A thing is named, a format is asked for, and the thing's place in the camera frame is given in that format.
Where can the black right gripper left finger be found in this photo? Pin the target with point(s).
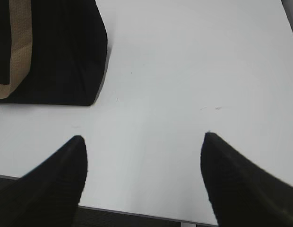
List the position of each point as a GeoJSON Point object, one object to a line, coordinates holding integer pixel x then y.
{"type": "Point", "coordinates": [47, 196]}

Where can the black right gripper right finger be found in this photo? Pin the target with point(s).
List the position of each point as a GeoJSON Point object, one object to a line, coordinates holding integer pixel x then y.
{"type": "Point", "coordinates": [241, 193]}

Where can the black fabric bag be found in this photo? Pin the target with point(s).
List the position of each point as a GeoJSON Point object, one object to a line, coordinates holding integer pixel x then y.
{"type": "Point", "coordinates": [51, 51]}

